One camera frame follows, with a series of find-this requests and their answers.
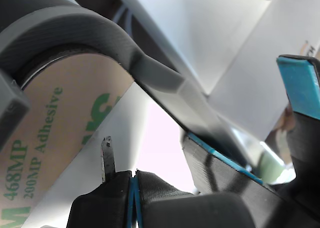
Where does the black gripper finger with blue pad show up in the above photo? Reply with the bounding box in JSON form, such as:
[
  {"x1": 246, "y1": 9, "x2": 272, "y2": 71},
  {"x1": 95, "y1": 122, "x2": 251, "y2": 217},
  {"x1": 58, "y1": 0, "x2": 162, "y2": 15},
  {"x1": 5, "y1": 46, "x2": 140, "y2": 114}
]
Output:
[
  {"x1": 182, "y1": 132, "x2": 320, "y2": 228},
  {"x1": 276, "y1": 54, "x2": 320, "y2": 186}
]

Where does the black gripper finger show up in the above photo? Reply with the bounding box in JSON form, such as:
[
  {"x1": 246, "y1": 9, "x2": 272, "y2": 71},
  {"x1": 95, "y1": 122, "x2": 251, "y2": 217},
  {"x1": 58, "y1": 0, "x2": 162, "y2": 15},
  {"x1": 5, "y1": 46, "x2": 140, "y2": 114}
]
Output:
[
  {"x1": 66, "y1": 135, "x2": 137, "y2": 228},
  {"x1": 132, "y1": 169, "x2": 253, "y2": 228}
]

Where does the peeled silvery film strip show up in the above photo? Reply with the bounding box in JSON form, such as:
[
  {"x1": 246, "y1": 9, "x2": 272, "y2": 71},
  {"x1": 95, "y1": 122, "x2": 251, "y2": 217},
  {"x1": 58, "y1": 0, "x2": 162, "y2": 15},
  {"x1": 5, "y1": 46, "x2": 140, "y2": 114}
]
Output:
[{"x1": 231, "y1": 126, "x2": 267, "y2": 161}]

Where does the pale green container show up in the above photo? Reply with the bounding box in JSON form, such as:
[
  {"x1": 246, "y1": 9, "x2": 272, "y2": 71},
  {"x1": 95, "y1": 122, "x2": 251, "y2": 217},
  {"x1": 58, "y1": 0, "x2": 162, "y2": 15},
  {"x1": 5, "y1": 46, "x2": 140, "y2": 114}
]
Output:
[{"x1": 259, "y1": 152, "x2": 286, "y2": 183}]

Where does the white cardboard box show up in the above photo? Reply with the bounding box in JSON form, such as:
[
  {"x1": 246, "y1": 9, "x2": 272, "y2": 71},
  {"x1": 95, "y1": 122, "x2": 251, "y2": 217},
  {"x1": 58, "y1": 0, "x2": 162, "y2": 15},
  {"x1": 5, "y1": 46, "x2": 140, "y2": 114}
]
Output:
[{"x1": 172, "y1": 0, "x2": 320, "y2": 142}]

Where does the gray printed fixture jig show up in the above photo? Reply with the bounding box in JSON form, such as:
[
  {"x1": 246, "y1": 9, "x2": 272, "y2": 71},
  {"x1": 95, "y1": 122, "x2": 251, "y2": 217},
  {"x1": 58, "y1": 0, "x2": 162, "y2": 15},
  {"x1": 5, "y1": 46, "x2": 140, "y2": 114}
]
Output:
[{"x1": 0, "y1": 0, "x2": 253, "y2": 168}]

